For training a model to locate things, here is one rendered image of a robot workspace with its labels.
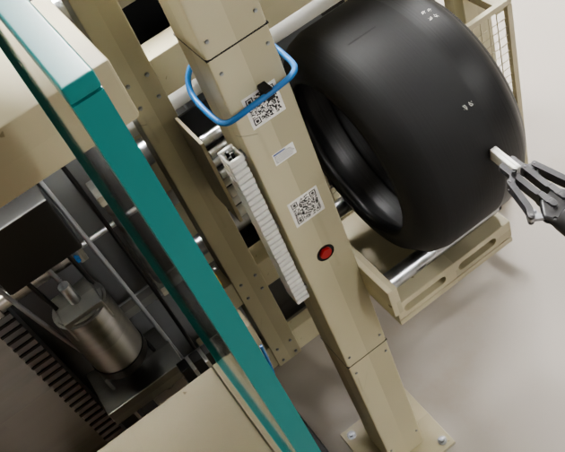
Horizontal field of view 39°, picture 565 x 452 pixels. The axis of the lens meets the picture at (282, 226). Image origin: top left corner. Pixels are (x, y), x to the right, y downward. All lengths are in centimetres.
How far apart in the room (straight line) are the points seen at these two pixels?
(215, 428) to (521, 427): 147
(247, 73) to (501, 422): 162
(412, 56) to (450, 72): 8
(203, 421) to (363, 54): 76
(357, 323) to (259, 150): 66
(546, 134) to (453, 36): 184
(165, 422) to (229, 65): 63
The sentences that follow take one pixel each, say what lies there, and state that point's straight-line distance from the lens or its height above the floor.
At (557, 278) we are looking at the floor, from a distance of 299.
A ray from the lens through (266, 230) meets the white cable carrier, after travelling 168.
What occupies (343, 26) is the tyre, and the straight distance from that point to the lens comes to 169.
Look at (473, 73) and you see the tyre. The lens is 163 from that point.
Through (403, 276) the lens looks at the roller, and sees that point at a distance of 191.
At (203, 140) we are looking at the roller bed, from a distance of 200.
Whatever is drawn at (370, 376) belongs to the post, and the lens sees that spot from 224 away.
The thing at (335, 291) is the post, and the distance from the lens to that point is 191.
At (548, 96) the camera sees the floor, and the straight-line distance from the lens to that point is 362.
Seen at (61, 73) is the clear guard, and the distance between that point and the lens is 42.
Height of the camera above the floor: 243
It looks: 46 degrees down
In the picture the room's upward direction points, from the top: 25 degrees counter-clockwise
